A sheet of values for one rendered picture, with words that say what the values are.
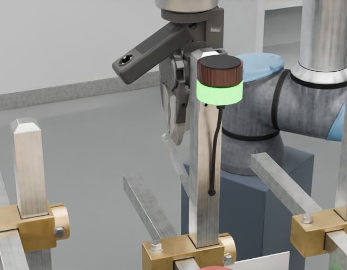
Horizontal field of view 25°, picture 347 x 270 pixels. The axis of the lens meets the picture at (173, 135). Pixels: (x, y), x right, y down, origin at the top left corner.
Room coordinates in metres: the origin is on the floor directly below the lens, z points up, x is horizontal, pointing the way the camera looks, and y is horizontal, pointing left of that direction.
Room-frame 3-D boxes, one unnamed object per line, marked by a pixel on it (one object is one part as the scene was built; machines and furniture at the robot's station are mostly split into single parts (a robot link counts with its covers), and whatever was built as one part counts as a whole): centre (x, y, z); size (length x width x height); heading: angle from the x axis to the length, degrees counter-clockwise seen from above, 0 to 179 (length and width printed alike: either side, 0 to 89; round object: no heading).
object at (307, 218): (1.05, -0.21, 0.87); 0.02 x 0.02 x 0.01
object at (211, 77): (0.95, -0.06, 1.16); 0.06 x 0.06 x 0.02
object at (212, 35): (1.07, -0.03, 1.15); 0.09 x 0.08 x 0.12; 109
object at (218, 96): (0.95, -0.06, 1.13); 0.06 x 0.06 x 0.02
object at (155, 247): (0.97, 0.03, 0.88); 0.02 x 0.02 x 0.01
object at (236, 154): (1.79, -0.19, 0.65); 0.19 x 0.19 x 0.10
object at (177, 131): (1.05, -0.03, 1.04); 0.06 x 0.03 x 0.09; 109
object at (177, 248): (0.99, -0.03, 0.84); 0.13 x 0.06 x 0.05; 109
